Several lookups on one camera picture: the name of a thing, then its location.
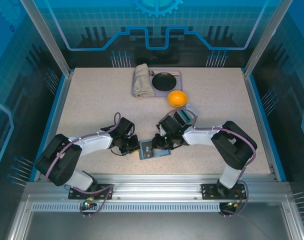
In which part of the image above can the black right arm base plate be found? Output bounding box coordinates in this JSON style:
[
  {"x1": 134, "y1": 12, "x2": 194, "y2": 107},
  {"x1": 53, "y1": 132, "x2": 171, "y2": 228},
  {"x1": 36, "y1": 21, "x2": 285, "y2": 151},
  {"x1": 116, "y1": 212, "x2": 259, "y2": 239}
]
[{"x1": 200, "y1": 183, "x2": 248, "y2": 201}]

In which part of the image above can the orange bowl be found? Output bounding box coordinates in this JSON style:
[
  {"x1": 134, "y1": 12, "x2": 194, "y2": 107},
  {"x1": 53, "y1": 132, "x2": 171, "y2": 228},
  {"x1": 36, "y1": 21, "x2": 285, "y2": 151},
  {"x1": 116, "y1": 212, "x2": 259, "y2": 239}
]
[{"x1": 167, "y1": 90, "x2": 189, "y2": 109}]

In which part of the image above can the slotted grey cable duct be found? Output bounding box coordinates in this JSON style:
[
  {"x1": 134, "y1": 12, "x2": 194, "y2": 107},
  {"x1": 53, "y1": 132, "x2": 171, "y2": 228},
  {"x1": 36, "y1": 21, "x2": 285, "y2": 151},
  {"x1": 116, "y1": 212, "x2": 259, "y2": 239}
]
[{"x1": 31, "y1": 202, "x2": 222, "y2": 213}]

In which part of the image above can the lavender tray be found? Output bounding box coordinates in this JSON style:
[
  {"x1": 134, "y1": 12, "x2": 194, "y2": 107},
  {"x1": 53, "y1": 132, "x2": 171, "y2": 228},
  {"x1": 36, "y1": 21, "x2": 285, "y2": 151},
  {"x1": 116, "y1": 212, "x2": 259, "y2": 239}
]
[{"x1": 130, "y1": 69, "x2": 184, "y2": 99}]

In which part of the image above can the clear plastic card box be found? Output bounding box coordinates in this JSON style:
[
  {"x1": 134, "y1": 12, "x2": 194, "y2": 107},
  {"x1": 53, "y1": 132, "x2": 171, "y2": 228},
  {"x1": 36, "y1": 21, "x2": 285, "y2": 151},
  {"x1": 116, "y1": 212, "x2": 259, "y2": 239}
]
[{"x1": 173, "y1": 102, "x2": 199, "y2": 126}]

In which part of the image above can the blue card holder wallet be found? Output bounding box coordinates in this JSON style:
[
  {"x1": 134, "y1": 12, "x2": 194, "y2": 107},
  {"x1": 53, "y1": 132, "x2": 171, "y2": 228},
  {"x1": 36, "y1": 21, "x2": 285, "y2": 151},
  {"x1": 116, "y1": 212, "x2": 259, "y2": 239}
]
[{"x1": 137, "y1": 139, "x2": 173, "y2": 161}]

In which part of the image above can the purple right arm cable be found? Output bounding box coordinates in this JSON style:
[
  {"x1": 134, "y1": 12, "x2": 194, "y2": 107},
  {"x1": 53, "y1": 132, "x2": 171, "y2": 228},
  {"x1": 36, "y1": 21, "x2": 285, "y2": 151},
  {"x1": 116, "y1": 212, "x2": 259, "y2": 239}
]
[{"x1": 166, "y1": 108, "x2": 258, "y2": 219}]

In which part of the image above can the aluminium table side rail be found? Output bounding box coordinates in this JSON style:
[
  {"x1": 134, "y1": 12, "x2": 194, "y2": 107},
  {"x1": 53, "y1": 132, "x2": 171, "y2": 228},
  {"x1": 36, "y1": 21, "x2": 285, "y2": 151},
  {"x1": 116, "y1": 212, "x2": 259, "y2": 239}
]
[
  {"x1": 242, "y1": 69, "x2": 287, "y2": 182},
  {"x1": 33, "y1": 69, "x2": 75, "y2": 182}
]

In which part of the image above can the black round plate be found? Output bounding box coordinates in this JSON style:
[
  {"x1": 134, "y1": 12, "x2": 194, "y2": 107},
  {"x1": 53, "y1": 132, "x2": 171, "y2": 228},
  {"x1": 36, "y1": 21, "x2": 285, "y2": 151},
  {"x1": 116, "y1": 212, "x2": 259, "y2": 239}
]
[{"x1": 151, "y1": 72, "x2": 178, "y2": 92}]

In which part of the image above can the grey metal bottom panel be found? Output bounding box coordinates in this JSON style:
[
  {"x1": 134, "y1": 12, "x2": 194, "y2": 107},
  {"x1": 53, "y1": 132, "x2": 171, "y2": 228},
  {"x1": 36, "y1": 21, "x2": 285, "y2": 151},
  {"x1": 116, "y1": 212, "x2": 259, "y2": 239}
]
[{"x1": 24, "y1": 212, "x2": 293, "y2": 240}]

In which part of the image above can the small connector board with LED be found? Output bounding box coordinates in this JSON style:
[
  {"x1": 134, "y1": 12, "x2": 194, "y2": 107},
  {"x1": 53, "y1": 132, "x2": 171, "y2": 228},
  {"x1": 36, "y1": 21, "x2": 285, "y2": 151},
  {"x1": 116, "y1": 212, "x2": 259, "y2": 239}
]
[
  {"x1": 224, "y1": 199, "x2": 243, "y2": 210},
  {"x1": 82, "y1": 196, "x2": 97, "y2": 209}
]

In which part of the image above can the aluminium frame post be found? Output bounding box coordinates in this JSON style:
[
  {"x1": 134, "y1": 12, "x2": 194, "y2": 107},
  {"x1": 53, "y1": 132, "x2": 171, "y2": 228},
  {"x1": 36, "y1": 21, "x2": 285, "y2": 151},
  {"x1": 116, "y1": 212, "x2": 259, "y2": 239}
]
[
  {"x1": 19, "y1": 0, "x2": 74, "y2": 77},
  {"x1": 243, "y1": 0, "x2": 292, "y2": 77}
]

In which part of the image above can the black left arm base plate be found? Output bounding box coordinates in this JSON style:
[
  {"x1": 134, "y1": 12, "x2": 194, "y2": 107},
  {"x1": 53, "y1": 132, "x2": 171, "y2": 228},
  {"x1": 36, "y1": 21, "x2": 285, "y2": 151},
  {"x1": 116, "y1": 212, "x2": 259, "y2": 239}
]
[{"x1": 68, "y1": 183, "x2": 115, "y2": 201}]

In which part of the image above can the teal credit card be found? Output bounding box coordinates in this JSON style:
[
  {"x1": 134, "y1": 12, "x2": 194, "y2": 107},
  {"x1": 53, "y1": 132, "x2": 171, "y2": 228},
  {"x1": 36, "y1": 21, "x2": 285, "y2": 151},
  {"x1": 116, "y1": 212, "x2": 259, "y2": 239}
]
[{"x1": 180, "y1": 109, "x2": 193, "y2": 124}]

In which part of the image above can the aluminium mounting rail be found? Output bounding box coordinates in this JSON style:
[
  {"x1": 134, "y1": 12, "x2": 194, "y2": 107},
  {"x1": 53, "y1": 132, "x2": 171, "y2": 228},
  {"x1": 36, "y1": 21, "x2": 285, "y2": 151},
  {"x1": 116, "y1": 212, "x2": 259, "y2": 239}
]
[{"x1": 66, "y1": 173, "x2": 292, "y2": 201}]

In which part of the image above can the beige folded cloth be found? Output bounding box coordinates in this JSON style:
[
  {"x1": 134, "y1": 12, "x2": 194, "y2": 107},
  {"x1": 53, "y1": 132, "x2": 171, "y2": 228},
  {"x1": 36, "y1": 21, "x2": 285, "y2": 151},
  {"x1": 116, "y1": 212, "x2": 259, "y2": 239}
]
[{"x1": 133, "y1": 63, "x2": 157, "y2": 99}]

